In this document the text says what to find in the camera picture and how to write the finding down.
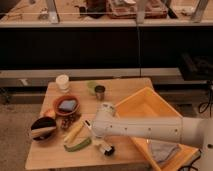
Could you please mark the white plastic cup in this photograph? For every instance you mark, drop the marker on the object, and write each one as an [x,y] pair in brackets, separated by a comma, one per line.
[62,82]

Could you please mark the green plastic item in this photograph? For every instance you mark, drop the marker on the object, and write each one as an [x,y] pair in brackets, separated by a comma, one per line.
[91,86]

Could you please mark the white dish brush black head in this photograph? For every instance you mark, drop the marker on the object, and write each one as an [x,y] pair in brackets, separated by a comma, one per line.
[104,147]

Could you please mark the grey folded cloth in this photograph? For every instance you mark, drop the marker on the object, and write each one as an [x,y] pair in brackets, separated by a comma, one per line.
[162,151]

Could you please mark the yellow plastic tray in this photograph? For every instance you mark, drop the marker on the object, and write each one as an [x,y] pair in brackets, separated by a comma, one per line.
[146,103]

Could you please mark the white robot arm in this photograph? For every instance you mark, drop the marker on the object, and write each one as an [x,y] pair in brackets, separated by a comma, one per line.
[126,120]

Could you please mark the blue sponge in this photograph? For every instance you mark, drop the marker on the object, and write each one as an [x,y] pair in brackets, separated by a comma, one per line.
[67,105]

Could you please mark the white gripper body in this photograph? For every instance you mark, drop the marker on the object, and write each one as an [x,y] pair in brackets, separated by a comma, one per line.
[109,108]

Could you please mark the green pea pod toy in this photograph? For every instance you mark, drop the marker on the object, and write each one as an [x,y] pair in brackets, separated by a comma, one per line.
[79,146]

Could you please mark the orange peach toy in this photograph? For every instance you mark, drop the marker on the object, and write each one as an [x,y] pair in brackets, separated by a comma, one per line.
[49,113]

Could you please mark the terracotta bowl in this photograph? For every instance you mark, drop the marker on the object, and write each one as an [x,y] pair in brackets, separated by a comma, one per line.
[58,101]

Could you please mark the black bowl with utensils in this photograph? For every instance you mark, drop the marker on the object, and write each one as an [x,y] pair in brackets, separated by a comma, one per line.
[43,128]

